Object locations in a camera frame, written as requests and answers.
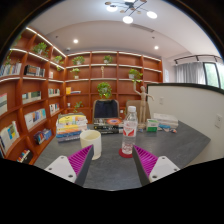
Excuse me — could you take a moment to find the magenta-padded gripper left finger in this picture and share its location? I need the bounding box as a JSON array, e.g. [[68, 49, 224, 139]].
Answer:
[[43, 144, 95, 187]]

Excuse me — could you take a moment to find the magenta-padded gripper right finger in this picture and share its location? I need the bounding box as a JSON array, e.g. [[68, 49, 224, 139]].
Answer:
[[131, 144, 181, 187]]

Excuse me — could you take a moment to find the clear plastic water bottle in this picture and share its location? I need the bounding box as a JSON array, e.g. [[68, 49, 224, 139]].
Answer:
[[121, 105, 139, 156]]

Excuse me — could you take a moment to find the cream ceramic cup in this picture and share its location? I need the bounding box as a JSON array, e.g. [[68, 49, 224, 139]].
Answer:
[[79, 129, 103, 161]]

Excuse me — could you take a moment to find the flat round red coaster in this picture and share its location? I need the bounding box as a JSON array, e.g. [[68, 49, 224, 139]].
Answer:
[[118, 147, 134, 159]]

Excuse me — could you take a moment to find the stack of colourful books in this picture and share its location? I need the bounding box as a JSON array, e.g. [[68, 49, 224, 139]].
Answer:
[[55, 112, 89, 144]]

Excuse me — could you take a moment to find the small green white box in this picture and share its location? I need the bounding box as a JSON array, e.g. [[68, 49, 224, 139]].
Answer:
[[145, 118, 160, 133]]

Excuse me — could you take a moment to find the stack of white boxes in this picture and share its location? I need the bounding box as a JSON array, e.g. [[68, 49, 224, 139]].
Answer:
[[153, 112, 180, 130]]

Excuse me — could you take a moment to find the stack of dark books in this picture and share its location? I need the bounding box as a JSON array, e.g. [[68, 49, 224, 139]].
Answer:
[[93, 116, 125, 135]]

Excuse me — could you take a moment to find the wooden artist mannequin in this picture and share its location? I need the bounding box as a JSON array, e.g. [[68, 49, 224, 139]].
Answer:
[[133, 79, 155, 130]]

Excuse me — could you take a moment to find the dark office chair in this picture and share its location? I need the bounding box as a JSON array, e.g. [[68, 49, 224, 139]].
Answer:
[[92, 99, 120, 119]]

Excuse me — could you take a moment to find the wooden shelf unit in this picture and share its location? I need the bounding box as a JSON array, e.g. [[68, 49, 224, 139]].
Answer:
[[0, 26, 164, 166]]

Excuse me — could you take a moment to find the grey curtain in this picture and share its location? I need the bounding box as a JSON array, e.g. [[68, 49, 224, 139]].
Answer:
[[175, 62, 207, 85]]

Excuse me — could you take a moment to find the window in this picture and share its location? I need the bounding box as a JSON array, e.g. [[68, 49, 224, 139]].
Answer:
[[203, 61, 224, 90]]

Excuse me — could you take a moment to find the ceiling air vent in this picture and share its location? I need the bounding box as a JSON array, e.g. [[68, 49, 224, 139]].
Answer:
[[129, 23, 155, 33]]

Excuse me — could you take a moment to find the branched ceiling lamp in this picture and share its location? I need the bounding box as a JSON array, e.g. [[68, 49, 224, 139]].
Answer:
[[104, 0, 159, 25]]

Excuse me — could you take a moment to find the black curtain track rail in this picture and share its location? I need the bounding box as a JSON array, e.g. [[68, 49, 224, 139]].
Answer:
[[174, 54, 223, 65]]

